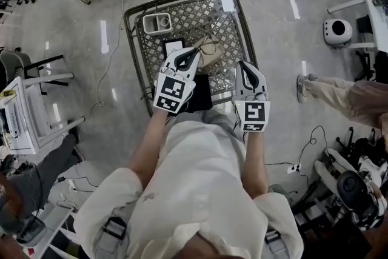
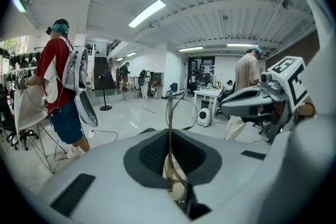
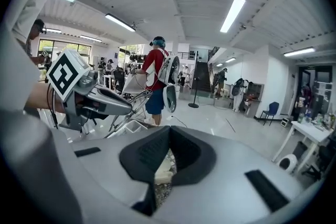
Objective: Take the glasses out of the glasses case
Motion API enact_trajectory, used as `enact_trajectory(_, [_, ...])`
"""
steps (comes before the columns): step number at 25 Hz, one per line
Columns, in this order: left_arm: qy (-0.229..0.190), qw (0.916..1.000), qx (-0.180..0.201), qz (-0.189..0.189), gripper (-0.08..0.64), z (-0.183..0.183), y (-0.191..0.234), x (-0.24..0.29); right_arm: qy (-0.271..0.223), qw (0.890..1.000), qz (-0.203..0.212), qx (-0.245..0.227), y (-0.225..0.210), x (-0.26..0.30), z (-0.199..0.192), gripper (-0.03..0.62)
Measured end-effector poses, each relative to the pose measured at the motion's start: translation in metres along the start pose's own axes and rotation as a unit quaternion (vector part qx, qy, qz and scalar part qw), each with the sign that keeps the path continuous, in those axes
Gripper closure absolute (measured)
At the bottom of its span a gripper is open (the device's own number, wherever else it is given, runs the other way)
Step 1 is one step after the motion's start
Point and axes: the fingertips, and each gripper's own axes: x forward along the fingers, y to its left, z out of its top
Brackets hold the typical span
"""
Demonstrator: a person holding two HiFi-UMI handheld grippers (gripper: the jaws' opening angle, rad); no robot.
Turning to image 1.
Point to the small white card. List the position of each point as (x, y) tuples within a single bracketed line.
[(172, 45)]

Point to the beige cloth item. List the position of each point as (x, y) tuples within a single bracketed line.
[(212, 59)]

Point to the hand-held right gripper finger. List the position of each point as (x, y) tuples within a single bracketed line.
[(241, 85), (261, 85)]

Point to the white organizer tray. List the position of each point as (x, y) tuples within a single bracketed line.
[(150, 24)]

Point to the white backpack rig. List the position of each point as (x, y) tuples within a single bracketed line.
[(325, 173)]

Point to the thin-framed eyeglasses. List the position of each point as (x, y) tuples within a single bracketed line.
[(203, 51)]

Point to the yellow-green object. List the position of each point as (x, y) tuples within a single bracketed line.
[(7, 93)]

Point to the white low shelf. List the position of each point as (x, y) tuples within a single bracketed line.
[(57, 218)]

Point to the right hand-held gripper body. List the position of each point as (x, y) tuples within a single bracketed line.
[(253, 112)]

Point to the white desk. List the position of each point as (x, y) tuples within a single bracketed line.
[(371, 9), (30, 130)]

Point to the black box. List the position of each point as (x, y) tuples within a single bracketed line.
[(363, 25)]

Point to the person's white shirt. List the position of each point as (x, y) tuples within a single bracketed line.
[(197, 179)]

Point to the black cloth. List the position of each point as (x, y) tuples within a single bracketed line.
[(201, 94)]

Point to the pale plastic chair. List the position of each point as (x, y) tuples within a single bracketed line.
[(15, 60)]

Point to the white vented device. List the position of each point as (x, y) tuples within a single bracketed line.
[(13, 121)]

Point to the white pod with black opening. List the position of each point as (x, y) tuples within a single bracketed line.
[(329, 30)]

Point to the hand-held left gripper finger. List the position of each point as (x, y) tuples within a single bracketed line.
[(172, 59), (192, 69)]

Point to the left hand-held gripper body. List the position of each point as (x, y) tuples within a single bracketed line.
[(174, 89)]

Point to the person's right forearm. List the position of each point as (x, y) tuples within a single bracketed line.
[(254, 160)]

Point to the person's gray trousers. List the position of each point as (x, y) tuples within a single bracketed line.
[(197, 116)]

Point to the white power strip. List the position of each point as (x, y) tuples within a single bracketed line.
[(293, 169)]

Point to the person's left forearm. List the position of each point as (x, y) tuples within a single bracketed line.
[(148, 142)]

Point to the metal lattice table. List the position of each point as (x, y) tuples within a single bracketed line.
[(194, 18)]

